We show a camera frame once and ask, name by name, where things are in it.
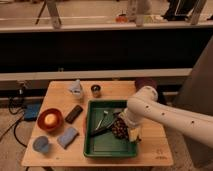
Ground orange object in background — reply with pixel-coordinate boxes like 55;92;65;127
115;14;128;23

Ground black cable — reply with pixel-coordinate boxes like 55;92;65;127
0;87;28;149

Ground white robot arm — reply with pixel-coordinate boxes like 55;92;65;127
125;86;213;148

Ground dark purple grape bunch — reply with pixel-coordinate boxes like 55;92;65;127
111;118;129;139

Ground blue power box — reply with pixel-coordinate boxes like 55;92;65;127
24;103;41;121

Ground small dark metal can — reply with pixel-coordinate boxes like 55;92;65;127
91;84;101;98

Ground black rectangular block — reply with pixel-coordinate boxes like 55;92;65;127
65;105;83;123

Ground yellow round fruit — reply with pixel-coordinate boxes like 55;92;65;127
44;114;57;126

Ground black handled tongs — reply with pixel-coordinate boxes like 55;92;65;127
90;111;119;137

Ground green plastic tray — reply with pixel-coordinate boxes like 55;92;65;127
84;100;137;158

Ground purple bowl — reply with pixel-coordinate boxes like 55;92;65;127
135;78;157;90

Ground red bowl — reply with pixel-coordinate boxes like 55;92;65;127
37;108;63;132

